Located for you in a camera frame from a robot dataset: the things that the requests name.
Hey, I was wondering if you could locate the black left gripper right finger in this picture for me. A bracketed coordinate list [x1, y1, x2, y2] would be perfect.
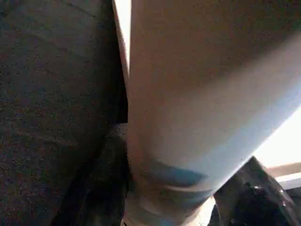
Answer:
[211, 156, 301, 226]

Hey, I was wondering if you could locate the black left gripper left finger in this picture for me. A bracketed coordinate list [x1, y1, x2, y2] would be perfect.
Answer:
[50, 123, 132, 226]

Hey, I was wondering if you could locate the white plastic table leg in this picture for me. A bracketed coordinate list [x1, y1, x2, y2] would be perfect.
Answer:
[112, 0, 301, 226]

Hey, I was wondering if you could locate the black plastic mat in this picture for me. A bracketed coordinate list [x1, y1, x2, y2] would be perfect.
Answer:
[0, 0, 129, 226]

